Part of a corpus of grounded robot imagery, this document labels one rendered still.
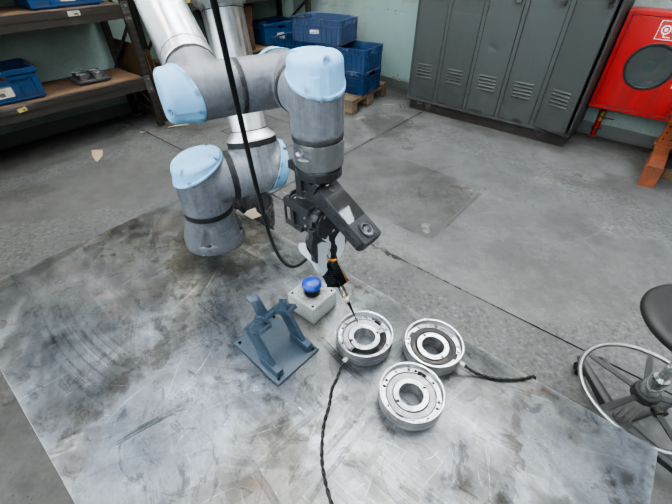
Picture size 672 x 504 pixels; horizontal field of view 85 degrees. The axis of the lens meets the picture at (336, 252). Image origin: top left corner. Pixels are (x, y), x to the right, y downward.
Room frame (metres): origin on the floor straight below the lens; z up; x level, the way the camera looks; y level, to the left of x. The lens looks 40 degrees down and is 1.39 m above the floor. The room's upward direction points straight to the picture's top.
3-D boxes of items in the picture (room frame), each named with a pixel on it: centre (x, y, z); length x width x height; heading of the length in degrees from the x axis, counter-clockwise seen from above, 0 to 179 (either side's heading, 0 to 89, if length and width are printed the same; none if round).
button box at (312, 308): (0.52, 0.05, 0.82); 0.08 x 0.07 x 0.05; 50
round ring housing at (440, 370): (0.40, -0.18, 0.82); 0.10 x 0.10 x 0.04
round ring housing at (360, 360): (0.42, -0.05, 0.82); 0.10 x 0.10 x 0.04
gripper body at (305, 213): (0.51, 0.03, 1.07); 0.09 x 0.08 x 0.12; 48
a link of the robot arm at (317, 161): (0.51, 0.03, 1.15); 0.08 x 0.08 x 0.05
